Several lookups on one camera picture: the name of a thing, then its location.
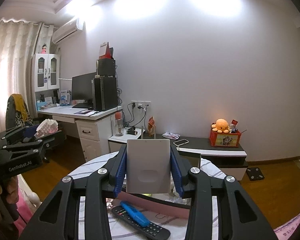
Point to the white air conditioner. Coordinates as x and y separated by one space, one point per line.
72 27

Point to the white square charger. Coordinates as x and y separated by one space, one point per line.
148 166

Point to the black low cabinet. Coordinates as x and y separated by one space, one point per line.
231 160

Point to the pink keycap block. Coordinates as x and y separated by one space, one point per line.
47 127

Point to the office chair with clothes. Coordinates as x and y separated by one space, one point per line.
17 113

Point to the black remote control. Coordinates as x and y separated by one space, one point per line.
153 231

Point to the white nightstand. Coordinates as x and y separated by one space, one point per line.
115 142

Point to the black floor scale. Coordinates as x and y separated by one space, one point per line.
254 173

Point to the wall power outlet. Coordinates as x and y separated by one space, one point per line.
141 104

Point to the red snack bag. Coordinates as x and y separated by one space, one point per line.
151 127

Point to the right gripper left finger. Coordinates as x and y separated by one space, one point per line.
58 215

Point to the black speaker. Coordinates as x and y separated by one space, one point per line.
105 67

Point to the pink storage box tray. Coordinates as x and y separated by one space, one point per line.
155 204

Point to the tissue packet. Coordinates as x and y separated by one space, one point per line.
169 135

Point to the black computer monitor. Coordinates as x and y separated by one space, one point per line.
82 91

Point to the clear plastic bottle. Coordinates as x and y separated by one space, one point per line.
175 198

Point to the white smartphone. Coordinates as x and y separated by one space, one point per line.
181 142

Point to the red toy box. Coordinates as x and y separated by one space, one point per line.
224 139

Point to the white desk with drawers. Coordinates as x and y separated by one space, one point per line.
93 128

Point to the small black webcam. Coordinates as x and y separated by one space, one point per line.
132 131

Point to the orange octopus plush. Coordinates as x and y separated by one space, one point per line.
221 126

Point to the beige curtain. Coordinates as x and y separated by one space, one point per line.
19 41

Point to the white glass door cabinet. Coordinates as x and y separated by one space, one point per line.
45 72

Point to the pink doll figure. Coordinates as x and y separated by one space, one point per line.
43 50

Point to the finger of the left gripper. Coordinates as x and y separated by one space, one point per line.
15 131
16 145

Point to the black computer tower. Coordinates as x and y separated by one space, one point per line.
104 93

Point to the red desk calendar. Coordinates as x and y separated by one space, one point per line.
105 52

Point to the pink bedding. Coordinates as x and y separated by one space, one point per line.
285 231

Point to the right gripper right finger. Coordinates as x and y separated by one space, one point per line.
238 215

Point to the bottle with orange cap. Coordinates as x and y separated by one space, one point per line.
119 127

